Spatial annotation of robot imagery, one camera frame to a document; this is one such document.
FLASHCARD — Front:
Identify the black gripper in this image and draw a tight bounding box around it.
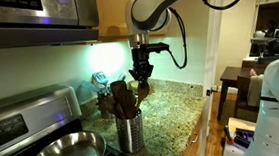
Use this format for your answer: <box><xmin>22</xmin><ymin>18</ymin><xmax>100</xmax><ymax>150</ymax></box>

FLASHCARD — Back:
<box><xmin>126</xmin><ymin>43</ymin><xmax>156</xmax><ymax>89</ymax></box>

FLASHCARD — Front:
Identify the perforated wooden spoon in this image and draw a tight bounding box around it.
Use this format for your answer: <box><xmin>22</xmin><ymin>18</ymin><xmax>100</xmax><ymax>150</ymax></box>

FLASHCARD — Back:
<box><xmin>133</xmin><ymin>80</ymin><xmax>153</xmax><ymax>110</ymax></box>

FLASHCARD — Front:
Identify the dark wooden spoon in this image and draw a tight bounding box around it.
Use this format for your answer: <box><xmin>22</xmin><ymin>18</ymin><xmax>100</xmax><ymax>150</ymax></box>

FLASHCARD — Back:
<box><xmin>121</xmin><ymin>87</ymin><xmax>141</xmax><ymax>119</ymax></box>

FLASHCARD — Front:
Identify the large dark wooden spatula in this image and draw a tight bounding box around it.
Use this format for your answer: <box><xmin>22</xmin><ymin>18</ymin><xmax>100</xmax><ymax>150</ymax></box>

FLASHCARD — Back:
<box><xmin>109</xmin><ymin>79</ymin><xmax>131</xmax><ymax>121</ymax></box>

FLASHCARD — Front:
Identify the dark utensil crock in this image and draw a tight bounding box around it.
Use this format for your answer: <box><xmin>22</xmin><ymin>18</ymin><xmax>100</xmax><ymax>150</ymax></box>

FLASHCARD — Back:
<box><xmin>95</xmin><ymin>91</ymin><xmax>118</xmax><ymax>121</ymax></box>

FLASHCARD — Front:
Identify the teal plain spatula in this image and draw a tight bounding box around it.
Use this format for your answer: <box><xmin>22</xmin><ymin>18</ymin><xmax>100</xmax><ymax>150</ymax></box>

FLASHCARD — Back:
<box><xmin>78</xmin><ymin>78</ymin><xmax>101</xmax><ymax>96</ymax></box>

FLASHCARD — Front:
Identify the perforated steel utensil holder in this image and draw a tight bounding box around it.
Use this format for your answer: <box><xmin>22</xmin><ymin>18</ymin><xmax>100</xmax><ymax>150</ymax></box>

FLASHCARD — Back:
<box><xmin>114</xmin><ymin>108</ymin><xmax>146</xmax><ymax>155</ymax></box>

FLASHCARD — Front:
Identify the wooden upper cabinet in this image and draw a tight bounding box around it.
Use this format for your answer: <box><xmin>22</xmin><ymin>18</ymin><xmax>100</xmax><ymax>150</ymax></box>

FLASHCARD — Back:
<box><xmin>94</xmin><ymin>0</ymin><xmax>169</xmax><ymax>44</ymax></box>

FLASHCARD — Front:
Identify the wooden cabinet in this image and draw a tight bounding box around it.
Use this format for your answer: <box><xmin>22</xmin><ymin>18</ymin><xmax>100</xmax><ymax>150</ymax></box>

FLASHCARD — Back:
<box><xmin>94</xmin><ymin>0</ymin><xmax>169</xmax><ymax>44</ymax></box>
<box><xmin>174</xmin><ymin>106</ymin><xmax>211</xmax><ymax>156</ymax></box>

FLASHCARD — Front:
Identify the black door latch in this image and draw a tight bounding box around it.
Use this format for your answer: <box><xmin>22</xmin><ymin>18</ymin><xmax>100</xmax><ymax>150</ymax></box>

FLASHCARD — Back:
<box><xmin>204</xmin><ymin>86</ymin><xmax>216</xmax><ymax>98</ymax></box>

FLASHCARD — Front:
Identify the dark wooden side table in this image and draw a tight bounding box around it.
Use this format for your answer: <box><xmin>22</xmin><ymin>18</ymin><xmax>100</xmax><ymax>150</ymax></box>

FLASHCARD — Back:
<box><xmin>212</xmin><ymin>64</ymin><xmax>251</xmax><ymax>122</ymax></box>

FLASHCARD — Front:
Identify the wooden lower cabinet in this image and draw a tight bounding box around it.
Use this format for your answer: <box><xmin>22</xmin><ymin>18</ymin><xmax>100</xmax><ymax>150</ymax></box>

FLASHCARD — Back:
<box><xmin>174</xmin><ymin>106</ymin><xmax>211</xmax><ymax>156</ymax></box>

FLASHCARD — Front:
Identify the dark wooden chair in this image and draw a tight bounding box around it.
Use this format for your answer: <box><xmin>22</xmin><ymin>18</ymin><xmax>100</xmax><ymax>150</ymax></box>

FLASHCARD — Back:
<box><xmin>229</xmin><ymin>65</ymin><xmax>267</xmax><ymax>118</ymax></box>

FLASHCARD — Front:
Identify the stainless steel microwave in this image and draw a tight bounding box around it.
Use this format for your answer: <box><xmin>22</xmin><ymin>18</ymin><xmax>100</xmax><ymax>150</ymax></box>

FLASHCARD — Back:
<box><xmin>0</xmin><ymin>0</ymin><xmax>102</xmax><ymax>51</ymax></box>

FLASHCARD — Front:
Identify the orange and black clamp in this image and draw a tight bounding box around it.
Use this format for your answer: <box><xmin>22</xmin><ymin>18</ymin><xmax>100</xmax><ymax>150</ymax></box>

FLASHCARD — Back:
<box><xmin>222</xmin><ymin>124</ymin><xmax>236</xmax><ymax>146</ymax></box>

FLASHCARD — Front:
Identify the stainless steel frying pan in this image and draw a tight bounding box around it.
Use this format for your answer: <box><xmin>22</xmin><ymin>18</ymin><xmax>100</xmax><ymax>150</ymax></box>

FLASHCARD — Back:
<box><xmin>23</xmin><ymin>129</ymin><xmax>109</xmax><ymax>156</ymax></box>

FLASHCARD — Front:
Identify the stainless steel stove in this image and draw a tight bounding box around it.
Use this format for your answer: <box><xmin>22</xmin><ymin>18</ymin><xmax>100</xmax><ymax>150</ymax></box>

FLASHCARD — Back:
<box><xmin>0</xmin><ymin>77</ymin><xmax>148</xmax><ymax>156</ymax></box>

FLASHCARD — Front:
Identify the dark background equipment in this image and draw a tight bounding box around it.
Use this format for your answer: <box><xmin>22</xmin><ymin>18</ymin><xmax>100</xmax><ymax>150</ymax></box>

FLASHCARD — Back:
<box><xmin>247</xmin><ymin>28</ymin><xmax>279</xmax><ymax>61</ymax></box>

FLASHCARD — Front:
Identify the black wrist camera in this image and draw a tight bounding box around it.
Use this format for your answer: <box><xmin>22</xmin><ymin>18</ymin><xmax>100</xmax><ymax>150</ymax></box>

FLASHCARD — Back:
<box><xmin>146</xmin><ymin>41</ymin><xmax>172</xmax><ymax>55</ymax></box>

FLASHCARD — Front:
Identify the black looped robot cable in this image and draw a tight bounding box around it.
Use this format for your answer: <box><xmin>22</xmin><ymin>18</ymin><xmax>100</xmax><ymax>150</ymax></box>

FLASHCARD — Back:
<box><xmin>163</xmin><ymin>5</ymin><xmax>190</xmax><ymax>71</ymax></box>

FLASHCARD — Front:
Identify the white door frame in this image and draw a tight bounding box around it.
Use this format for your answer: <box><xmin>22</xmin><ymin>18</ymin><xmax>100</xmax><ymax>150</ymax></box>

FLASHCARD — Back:
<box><xmin>185</xmin><ymin>0</ymin><xmax>238</xmax><ymax>156</ymax></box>

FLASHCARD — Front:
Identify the metal cabinet handle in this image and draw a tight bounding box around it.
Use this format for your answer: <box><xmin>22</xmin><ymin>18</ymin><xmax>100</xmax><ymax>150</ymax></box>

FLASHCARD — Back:
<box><xmin>189</xmin><ymin>133</ymin><xmax>200</xmax><ymax>144</ymax></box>

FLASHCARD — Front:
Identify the silver perforated robot mount table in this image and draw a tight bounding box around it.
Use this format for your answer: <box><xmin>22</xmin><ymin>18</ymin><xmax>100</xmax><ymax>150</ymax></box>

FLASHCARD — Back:
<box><xmin>217</xmin><ymin>114</ymin><xmax>266</xmax><ymax>156</ymax></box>

